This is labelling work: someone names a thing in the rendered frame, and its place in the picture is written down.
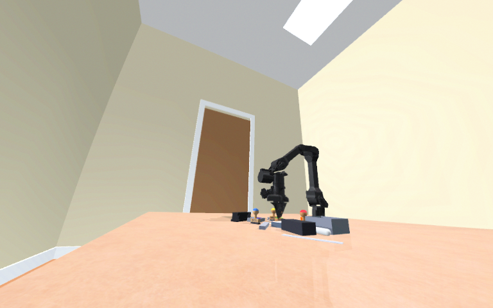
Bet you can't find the white cylinder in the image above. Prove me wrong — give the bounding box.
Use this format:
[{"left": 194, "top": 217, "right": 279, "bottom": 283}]
[{"left": 316, "top": 227, "right": 331, "bottom": 236}]

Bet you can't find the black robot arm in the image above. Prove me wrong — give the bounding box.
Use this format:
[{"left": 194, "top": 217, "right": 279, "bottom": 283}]
[{"left": 257, "top": 144, "right": 329, "bottom": 216}]

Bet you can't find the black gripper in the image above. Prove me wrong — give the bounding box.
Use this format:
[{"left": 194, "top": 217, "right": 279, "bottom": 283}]
[{"left": 267, "top": 184, "right": 289, "bottom": 218}]

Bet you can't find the blue-handled rubber stamp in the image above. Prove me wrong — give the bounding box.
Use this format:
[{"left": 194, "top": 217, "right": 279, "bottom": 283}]
[{"left": 250, "top": 209, "right": 261, "bottom": 225}]

